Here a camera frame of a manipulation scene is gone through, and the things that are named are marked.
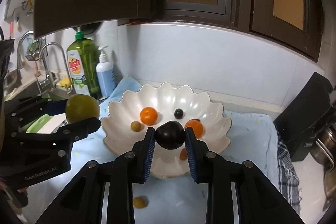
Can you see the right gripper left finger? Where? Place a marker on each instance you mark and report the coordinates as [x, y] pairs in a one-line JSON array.
[[134, 166]]

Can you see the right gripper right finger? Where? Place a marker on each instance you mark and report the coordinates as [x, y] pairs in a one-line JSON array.
[[205, 165]]

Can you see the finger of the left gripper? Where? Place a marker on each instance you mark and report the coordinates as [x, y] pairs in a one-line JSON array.
[[73, 132], [34, 107]]

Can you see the large yellow-green fruit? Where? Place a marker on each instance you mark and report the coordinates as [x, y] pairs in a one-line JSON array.
[[80, 107]]

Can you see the small yellow kumquat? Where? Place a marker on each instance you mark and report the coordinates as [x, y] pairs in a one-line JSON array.
[[136, 126], [140, 202]]

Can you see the dark plum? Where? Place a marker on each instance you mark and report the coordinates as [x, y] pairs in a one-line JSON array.
[[170, 135]]

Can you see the small dark blueberry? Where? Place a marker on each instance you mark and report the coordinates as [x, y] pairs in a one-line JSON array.
[[178, 114]]

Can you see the steel kitchen sink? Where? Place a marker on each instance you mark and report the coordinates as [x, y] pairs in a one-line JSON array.
[[31, 88]]

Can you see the person's left hand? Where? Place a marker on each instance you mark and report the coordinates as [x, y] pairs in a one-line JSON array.
[[5, 186]]

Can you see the green cutting board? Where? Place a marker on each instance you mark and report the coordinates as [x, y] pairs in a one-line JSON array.
[[37, 125]]

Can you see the chrome tall faucet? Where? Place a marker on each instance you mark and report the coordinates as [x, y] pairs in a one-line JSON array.
[[60, 63]]

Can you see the yellow sponge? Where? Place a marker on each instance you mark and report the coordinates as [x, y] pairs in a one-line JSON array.
[[65, 83]]

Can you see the right orange mandarin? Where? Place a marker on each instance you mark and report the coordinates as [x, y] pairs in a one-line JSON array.
[[197, 127]]

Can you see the orange mandarin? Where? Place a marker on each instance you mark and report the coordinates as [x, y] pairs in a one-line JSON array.
[[197, 127], [148, 116]]

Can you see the light blue cloth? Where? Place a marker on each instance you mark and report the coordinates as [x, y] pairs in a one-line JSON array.
[[170, 193]]

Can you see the white scalloped ceramic bowl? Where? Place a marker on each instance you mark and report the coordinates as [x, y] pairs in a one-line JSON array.
[[169, 111]]

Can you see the left orange mandarin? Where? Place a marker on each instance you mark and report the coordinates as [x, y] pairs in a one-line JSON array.
[[148, 116]]

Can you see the blue pump soap bottle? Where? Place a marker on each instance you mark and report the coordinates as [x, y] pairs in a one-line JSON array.
[[105, 73]]

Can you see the green dish soap bottle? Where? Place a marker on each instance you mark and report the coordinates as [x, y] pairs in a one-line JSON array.
[[82, 58]]

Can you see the stainless steel pot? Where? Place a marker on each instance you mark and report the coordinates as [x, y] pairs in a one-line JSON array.
[[323, 152]]

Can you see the wire sink basket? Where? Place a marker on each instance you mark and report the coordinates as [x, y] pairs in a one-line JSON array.
[[34, 48]]

